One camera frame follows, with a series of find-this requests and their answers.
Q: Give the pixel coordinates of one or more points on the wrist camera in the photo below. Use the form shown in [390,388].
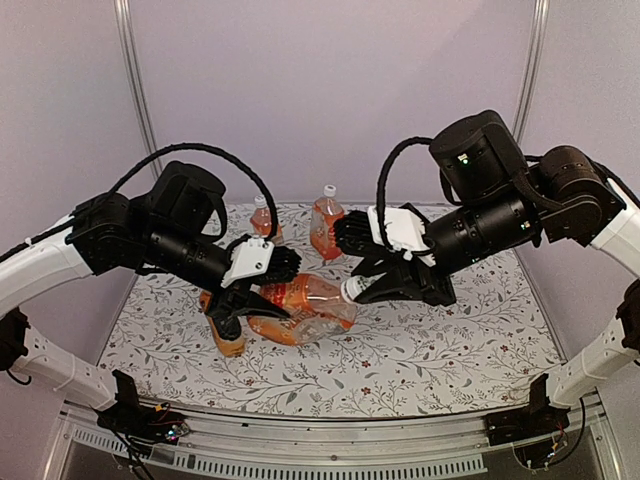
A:
[402,231]
[260,261]

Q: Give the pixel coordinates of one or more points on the white bottle cap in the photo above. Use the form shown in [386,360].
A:
[352,287]

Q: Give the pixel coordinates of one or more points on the orange bottle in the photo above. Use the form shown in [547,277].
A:
[316,310]
[261,221]
[326,211]

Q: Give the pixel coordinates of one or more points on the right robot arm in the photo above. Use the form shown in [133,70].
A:
[501,198]

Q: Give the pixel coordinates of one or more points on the floral table mat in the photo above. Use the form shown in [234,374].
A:
[399,359]

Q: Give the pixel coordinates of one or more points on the aluminium frame post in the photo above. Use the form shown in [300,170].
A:
[533,60]
[133,73]

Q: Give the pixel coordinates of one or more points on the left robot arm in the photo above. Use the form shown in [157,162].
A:
[161,231]

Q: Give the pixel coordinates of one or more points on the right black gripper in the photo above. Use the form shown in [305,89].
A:
[404,281]

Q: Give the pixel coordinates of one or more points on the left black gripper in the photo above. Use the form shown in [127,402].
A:
[238,301]

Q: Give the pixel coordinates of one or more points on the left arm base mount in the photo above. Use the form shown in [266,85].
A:
[127,416]

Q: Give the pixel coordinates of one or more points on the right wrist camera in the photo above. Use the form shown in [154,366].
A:
[402,231]

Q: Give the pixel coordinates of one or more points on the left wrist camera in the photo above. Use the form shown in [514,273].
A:
[260,261]

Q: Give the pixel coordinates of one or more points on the right aluminium frame post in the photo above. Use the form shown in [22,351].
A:
[533,60]

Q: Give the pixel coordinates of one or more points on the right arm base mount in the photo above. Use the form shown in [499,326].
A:
[536,418]

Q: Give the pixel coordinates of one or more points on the left aluminium frame post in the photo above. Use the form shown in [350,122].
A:
[133,73]

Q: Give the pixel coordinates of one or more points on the dark label tea bottle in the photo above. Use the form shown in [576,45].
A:
[227,331]

